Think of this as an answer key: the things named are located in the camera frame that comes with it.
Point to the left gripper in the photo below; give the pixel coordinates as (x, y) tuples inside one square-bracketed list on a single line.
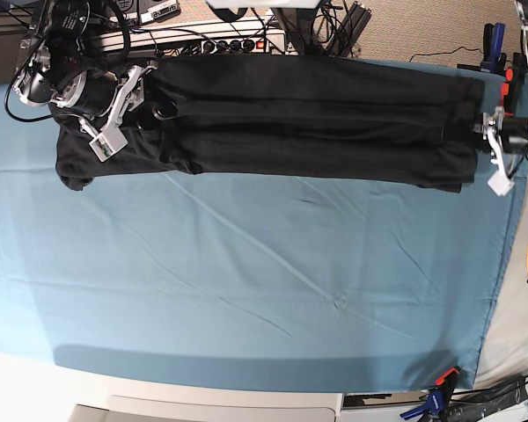
[(505, 137)]

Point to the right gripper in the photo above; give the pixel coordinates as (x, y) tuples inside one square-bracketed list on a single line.
[(119, 98)]

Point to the black T-shirt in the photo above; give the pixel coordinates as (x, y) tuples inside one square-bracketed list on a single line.
[(304, 116)]

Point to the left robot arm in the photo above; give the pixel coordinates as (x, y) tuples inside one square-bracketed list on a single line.
[(522, 12)]

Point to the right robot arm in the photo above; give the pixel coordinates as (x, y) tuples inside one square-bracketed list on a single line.
[(63, 70)]

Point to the orange black clamp top right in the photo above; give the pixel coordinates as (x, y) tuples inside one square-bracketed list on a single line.
[(513, 85)]

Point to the blue black clamp top right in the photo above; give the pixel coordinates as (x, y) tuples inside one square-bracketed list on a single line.
[(494, 59)]

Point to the white power strip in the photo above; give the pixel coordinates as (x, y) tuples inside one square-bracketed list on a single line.
[(273, 44)]

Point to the blue table cloth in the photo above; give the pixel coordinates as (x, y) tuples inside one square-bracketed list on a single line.
[(247, 282)]

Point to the orange blue clamp bottom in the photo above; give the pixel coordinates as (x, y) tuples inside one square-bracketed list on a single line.
[(438, 399)]

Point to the black bag bottom right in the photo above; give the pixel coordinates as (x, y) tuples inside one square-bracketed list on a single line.
[(487, 402)]

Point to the white box bottom edge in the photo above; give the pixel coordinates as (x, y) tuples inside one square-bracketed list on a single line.
[(136, 409)]

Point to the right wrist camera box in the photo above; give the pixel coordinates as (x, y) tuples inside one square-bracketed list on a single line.
[(108, 143)]

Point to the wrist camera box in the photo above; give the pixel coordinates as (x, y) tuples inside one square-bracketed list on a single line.
[(108, 143), (500, 183)]

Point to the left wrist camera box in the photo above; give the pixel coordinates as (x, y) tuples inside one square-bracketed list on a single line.
[(500, 183)]

